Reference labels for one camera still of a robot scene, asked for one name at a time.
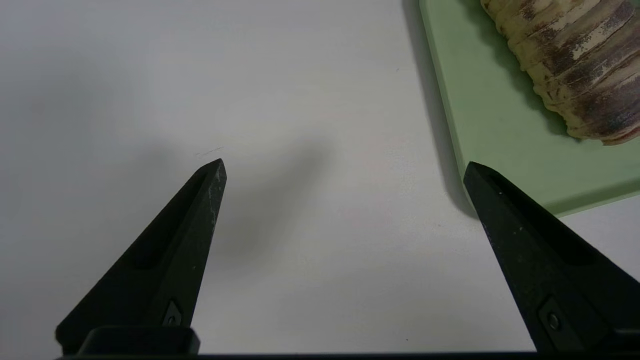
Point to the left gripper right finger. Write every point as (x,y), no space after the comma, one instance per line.
(545,265)

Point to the light green plastic tray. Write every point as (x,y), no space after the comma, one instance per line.
(490,125)

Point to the marbled brown bread loaf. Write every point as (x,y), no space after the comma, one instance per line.
(580,55)

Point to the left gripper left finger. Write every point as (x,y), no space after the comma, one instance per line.
(165,270)

